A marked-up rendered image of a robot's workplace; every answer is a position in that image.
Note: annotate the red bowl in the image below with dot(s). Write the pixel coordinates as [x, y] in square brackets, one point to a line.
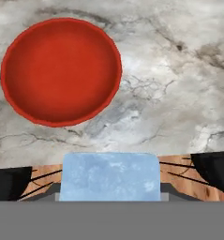
[61, 72]

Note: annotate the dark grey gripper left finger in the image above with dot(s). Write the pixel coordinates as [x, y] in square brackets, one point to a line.
[52, 193]

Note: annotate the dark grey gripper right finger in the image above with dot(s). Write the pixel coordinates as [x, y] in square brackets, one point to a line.
[170, 193]

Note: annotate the pale blue ice cube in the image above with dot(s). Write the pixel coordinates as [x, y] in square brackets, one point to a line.
[109, 178]

